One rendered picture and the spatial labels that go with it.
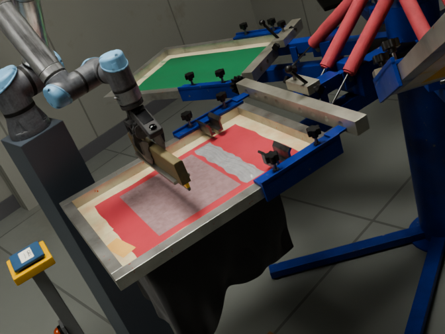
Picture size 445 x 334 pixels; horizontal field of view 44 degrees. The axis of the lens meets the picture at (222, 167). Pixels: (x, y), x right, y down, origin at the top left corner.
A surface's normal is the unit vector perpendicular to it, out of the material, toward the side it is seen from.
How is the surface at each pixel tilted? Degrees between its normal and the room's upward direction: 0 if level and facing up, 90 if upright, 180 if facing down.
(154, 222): 0
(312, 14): 90
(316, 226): 0
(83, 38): 90
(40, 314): 0
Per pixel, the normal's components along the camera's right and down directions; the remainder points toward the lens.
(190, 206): -0.31, -0.82
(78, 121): 0.68, 0.16
